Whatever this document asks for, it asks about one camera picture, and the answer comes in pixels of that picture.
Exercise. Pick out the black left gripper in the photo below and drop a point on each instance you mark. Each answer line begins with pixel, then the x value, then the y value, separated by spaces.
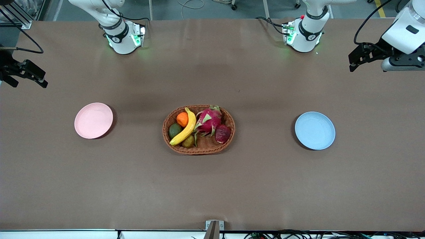
pixel 378 51

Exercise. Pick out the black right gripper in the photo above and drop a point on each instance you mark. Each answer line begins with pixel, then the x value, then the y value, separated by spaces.
pixel 5 65

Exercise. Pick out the dark red apple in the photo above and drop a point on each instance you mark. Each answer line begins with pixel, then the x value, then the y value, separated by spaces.
pixel 222 133

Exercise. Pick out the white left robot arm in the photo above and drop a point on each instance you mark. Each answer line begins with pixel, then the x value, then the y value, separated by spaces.
pixel 306 37

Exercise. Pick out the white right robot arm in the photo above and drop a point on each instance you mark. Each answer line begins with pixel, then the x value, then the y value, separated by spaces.
pixel 122 40

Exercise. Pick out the yellow banana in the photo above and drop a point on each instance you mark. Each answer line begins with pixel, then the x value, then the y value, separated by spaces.
pixel 186 132

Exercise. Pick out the light blue plate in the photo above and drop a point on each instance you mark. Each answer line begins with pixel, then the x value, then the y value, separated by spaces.
pixel 314 130

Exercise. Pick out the pink plate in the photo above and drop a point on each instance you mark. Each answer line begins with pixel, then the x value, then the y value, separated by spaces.
pixel 93 120

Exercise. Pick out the pink dragon fruit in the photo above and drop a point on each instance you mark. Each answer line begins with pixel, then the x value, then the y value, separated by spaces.
pixel 209 121

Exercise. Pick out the green avocado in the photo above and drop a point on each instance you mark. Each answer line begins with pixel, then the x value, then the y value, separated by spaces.
pixel 174 130

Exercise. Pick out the small orange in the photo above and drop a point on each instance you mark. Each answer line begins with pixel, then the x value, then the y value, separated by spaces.
pixel 182 119

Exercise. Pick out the brown wicker basket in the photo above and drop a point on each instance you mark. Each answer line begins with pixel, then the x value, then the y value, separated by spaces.
pixel 202 146

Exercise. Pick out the brown-green kiwi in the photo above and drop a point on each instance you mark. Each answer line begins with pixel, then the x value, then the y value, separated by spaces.
pixel 188 142

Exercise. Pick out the aluminium frame profile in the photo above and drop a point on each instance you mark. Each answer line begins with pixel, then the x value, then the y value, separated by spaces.
pixel 20 18

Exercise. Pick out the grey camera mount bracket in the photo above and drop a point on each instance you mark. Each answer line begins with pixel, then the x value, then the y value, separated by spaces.
pixel 214 229

